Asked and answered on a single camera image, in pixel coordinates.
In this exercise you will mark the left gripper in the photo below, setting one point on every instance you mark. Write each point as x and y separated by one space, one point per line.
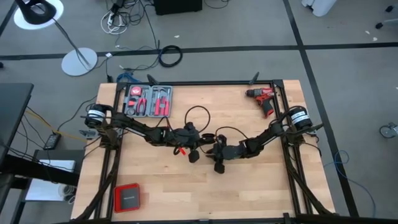
189 138

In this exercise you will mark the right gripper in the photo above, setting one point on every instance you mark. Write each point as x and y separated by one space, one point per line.
230 152

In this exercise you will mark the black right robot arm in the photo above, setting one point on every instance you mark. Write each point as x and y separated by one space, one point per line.
264 137

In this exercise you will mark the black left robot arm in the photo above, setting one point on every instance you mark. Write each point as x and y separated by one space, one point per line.
136 127

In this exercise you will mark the grey tool kit case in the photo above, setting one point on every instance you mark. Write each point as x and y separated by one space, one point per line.
148 102

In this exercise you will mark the red tape measure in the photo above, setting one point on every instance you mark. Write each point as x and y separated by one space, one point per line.
135 91

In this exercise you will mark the red-rimmed black box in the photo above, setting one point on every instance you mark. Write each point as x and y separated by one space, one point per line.
127 199

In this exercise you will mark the floor lamp with grey base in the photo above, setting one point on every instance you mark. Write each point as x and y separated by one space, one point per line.
79 62

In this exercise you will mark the black power adapter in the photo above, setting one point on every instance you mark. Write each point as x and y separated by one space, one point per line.
52 141

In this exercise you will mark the white box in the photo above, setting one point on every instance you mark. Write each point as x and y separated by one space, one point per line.
40 191

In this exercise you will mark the black stand beam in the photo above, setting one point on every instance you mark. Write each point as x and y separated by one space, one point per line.
31 169

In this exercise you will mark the grey caster wheel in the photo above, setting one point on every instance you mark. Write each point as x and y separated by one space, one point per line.
387 131

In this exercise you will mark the white plastic container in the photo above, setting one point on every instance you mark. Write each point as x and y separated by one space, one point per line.
320 6

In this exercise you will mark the white round disc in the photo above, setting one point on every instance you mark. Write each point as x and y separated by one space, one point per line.
59 12

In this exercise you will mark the black desk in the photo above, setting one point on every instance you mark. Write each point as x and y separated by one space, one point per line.
12 105

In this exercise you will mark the office chair base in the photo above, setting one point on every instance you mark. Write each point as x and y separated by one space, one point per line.
378 25

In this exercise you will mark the black aluminium frame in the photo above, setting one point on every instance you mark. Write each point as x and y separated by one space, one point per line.
202 83

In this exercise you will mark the black pointed frame clamp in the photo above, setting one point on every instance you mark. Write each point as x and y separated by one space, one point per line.
254 78
152 80

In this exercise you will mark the grey metal bracket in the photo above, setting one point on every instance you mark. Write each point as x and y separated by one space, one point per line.
88 134

